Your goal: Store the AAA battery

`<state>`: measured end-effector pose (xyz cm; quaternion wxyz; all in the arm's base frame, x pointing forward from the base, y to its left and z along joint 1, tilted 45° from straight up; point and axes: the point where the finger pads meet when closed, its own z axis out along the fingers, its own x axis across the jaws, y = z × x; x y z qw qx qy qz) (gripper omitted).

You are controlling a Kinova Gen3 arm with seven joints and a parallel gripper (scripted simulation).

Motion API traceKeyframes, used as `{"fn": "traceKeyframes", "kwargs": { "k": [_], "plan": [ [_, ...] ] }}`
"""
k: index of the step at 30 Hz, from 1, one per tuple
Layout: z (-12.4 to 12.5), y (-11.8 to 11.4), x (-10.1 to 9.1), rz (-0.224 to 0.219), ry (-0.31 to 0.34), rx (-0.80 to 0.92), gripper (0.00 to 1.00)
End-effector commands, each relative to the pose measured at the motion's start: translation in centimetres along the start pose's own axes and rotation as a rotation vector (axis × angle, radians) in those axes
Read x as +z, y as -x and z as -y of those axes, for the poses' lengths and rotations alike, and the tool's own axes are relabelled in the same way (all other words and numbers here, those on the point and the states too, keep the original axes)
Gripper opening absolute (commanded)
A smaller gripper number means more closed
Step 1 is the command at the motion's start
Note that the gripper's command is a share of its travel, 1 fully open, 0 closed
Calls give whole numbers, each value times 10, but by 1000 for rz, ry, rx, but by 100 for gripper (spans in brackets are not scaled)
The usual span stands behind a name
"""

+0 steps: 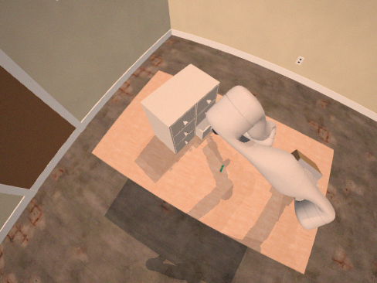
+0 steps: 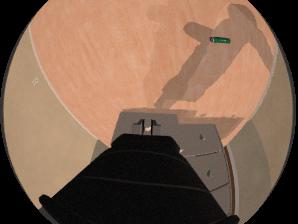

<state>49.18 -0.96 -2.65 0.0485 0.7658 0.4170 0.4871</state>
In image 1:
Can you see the grey drawer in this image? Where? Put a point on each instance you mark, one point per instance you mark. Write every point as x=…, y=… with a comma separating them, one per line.
x=184, y=132
x=183, y=121
x=185, y=141
x=202, y=129
x=206, y=100
x=201, y=116

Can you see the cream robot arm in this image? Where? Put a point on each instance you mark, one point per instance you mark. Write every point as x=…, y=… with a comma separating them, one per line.
x=233, y=118

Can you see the small beige chest of drawers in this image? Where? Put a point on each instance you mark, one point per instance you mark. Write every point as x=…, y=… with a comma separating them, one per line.
x=174, y=98

